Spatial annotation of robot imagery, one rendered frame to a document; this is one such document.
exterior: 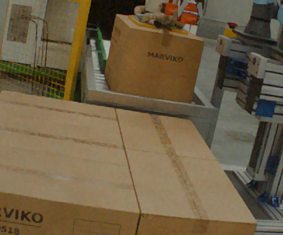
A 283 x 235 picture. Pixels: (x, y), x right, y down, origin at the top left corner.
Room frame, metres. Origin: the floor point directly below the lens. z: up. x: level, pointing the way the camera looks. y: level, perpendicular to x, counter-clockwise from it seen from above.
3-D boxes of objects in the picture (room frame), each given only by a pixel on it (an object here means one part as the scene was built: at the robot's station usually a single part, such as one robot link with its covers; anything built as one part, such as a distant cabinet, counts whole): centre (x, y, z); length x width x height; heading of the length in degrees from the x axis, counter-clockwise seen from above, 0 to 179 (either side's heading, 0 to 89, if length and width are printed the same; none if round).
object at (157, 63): (3.17, 0.07, 0.75); 0.60 x 0.40 x 0.40; 14
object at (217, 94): (3.49, -0.39, 0.50); 0.07 x 0.07 x 1.00; 10
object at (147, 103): (2.84, 0.00, 0.58); 0.70 x 0.03 x 0.06; 100
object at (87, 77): (3.93, 0.53, 0.50); 2.31 x 0.05 x 0.19; 10
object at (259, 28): (2.95, -0.48, 1.09); 0.15 x 0.15 x 0.10
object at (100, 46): (4.29, 0.53, 0.60); 1.60 x 0.10 x 0.09; 10
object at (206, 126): (2.84, 0.00, 0.48); 0.70 x 0.03 x 0.15; 100
